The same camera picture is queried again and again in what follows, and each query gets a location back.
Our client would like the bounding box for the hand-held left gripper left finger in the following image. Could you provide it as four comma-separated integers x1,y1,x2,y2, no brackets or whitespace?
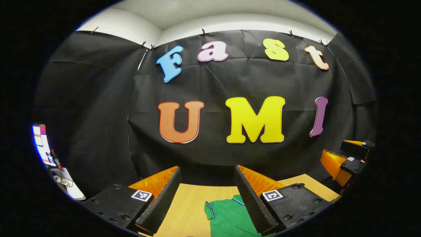
82,166,182,236

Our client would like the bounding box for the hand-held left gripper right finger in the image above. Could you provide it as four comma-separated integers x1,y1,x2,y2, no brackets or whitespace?
234,165,332,236

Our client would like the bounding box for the green T-shirt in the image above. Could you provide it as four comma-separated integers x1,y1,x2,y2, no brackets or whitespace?
204,194,273,237

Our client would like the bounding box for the white box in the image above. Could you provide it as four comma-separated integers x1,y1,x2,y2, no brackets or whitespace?
49,167,87,200

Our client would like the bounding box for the black backdrop cloth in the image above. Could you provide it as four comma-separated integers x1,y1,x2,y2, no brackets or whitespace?
33,29,377,198

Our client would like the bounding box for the white red printed panel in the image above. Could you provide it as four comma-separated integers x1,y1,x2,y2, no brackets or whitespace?
32,124,57,167

